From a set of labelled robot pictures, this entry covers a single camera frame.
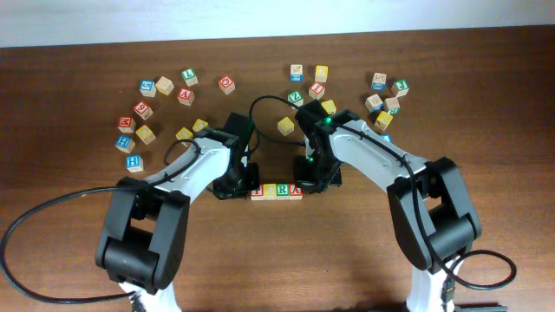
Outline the red letter i block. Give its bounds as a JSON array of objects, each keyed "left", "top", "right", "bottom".
[
  {"left": 250, "top": 185, "right": 264, "bottom": 201},
  {"left": 309, "top": 81, "right": 325, "bottom": 100}
]

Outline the yellow letter C block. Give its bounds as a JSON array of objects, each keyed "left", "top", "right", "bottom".
[{"left": 263, "top": 183, "right": 278, "bottom": 200}]

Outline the red letter a block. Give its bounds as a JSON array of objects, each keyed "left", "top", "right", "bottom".
[
  {"left": 177, "top": 88, "right": 195, "bottom": 106},
  {"left": 289, "top": 184, "right": 304, "bottom": 200}
]

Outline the green letter R block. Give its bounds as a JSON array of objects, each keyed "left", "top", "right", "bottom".
[{"left": 277, "top": 184, "right": 290, "bottom": 200}]

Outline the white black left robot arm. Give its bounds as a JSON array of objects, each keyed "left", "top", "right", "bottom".
[{"left": 95, "top": 127, "right": 259, "bottom": 311}]

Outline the yellow block middle upper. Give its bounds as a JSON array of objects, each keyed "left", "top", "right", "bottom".
[{"left": 321, "top": 100, "right": 336, "bottom": 115}]

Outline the yellow block left upper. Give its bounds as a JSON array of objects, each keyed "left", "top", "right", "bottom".
[{"left": 193, "top": 119, "right": 209, "bottom": 133}]

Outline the yellow block left lower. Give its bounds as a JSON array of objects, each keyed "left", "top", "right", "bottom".
[{"left": 175, "top": 127, "right": 194, "bottom": 146}]

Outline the green letter Z block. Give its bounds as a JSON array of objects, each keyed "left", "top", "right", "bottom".
[{"left": 287, "top": 91, "right": 304, "bottom": 107}]

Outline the blue letter L block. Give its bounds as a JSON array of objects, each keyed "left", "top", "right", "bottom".
[{"left": 381, "top": 133, "right": 393, "bottom": 143}]

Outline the yellow block tilted right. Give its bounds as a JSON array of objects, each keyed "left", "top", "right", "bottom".
[{"left": 375, "top": 111, "right": 393, "bottom": 131}]

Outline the wooden block blue edge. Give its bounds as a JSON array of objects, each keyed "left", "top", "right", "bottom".
[{"left": 365, "top": 94, "right": 383, "bottom": 114}]

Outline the wooden block green edge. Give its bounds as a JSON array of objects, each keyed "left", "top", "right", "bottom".
[{"left": 383, "top": 97, "right": 400, "bottom": 114}]

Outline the wooden block blue side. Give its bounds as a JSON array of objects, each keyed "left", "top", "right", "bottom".
[{"left": 290, "top": 64, "right": 304, "bottom": 82}]

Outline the yellow block top centre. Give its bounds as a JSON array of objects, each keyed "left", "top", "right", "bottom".
[{"left": 315, "top": 65, "right": 329, "bottom": 83}]

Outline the red letter C block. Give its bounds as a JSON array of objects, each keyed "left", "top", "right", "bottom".
[{"left": 218, "top": 75, "right": 236, "bottom": 95}]

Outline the blue letter H block lower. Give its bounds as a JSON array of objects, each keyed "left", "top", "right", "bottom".
[{"left": 126, "top": 155, "right": 144, "bottom": 172}]

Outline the blue letter h block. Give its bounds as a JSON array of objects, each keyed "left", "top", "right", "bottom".
[
  {"left": 115, "top": 135, "right": 135, "bottom": 153},
  {"left": 126, "top": 155, "right": 144, "bottom": 172}
]

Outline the yellow block far left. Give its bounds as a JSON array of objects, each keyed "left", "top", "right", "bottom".
[{"left": 135, "top": 125, "right": 156, "bottom": 145}]

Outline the wooden block blue bottom right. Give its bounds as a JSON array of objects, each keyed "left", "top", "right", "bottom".
[{"left": 371, "top": 72, "right": 387, "bottom": 91}]

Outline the green letter J block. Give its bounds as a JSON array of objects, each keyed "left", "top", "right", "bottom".
[{"left": 391, "top": 80, "right": 409, "bottom": 97}]

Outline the green letter L block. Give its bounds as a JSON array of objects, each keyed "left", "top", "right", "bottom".
[{"left": 181, "top": 68, "right": 199, "bottom": 87}]

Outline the blue letter H block upper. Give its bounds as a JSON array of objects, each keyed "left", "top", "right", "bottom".
[{"left": 115, "top": 135, "right": 135, "bottom": 153}]

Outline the red number 6 block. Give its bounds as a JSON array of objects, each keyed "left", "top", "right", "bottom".
[{"left": 134, "top": 101, "right": 153, "bottom": 120}]

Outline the plain wooden block left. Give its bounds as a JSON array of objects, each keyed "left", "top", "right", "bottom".
[{"left": 155, "top": 76, "right": 174, "bottom": 96}]

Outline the red letter M block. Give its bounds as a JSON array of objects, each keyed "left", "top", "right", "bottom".
[{"left": 117, "top": 116, "right": 136, "bottom": 133}]

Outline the blue block top left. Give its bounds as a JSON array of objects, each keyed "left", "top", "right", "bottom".
[{"left": 140, "top": 80, "right": 157, "bottom": 97}]

